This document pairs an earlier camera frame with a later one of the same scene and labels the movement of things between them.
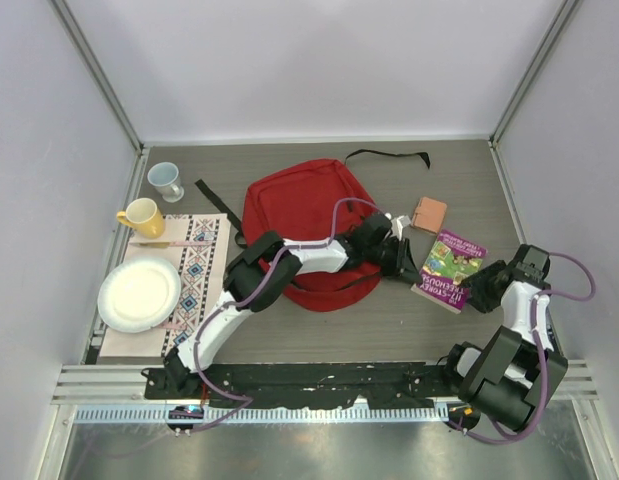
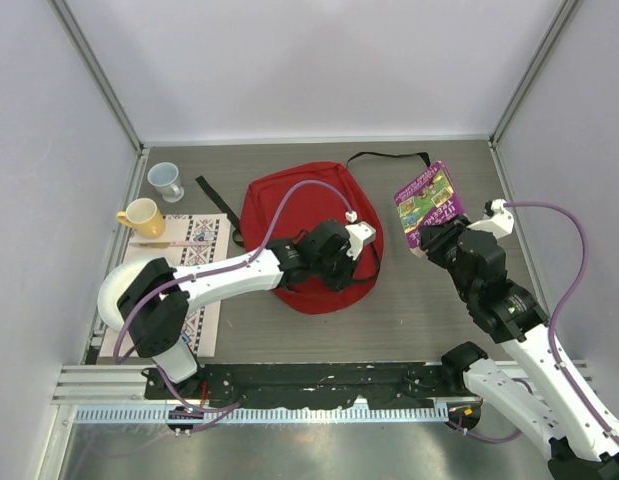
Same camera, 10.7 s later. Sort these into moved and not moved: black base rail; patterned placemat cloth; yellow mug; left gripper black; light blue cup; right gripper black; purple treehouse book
Moved: left gripper black; purple treehouse book; right gripper black
Not moved: yellow mug; patterned placemat cloth; light blue cup; black base rail
